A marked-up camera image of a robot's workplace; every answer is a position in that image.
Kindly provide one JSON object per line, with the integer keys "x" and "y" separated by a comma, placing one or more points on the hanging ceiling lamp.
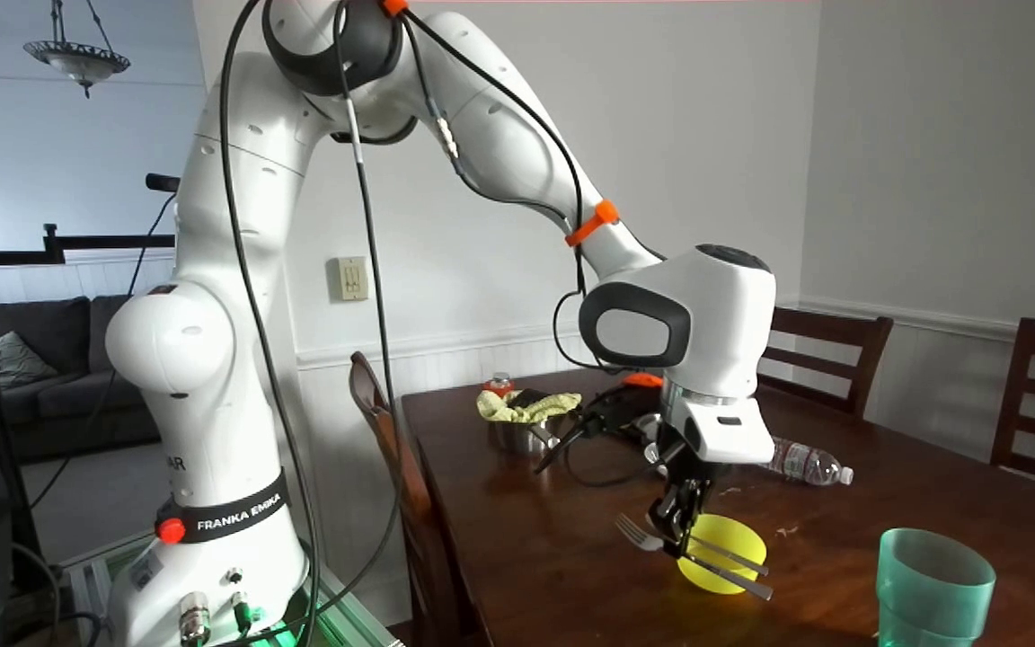
{"x": 75, "y": 60}

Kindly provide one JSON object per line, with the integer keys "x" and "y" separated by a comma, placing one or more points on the silver metal fork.
{"x": 636, "y": 532}

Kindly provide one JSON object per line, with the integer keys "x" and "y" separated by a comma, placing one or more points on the green translucent plastic cup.
{"x": 934, "y": 595}

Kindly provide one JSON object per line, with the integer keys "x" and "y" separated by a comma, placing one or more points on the silver metal spoon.
{"x": 739, "y": 557}

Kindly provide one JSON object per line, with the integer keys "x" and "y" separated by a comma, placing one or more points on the black camera on tripod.
{"x": 164, "y": 180}

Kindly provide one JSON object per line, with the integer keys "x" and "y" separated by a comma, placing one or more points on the brown wooden chair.
{"x": 405, "y": 479}

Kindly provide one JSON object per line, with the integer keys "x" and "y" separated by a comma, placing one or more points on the yellow plastic bowl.
{"x": 735, "y": 545}

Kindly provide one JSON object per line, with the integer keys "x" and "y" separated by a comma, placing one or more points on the clear plastic water bottle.
{"x": 818, "y": 463}

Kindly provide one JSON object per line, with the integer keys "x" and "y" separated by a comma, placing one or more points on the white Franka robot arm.
{"x": 225, "y": 359}

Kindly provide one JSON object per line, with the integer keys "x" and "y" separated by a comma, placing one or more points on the beige wall switch plate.
{"x": 345, "y": 278}

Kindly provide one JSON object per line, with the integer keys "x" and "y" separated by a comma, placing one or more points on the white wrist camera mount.
{"x": 727, "y": 434}

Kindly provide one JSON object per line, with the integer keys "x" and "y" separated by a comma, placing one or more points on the small metal pot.
{"x": 517, "y": 441}

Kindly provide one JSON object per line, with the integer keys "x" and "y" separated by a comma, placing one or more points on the yellow cloth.
{"x": 517, "y": 404}

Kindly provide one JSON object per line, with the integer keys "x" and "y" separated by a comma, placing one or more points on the grey couch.
{"x": 62, "y": 396}

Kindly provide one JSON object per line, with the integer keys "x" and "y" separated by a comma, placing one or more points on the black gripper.
{"x": 682, "y": 468}

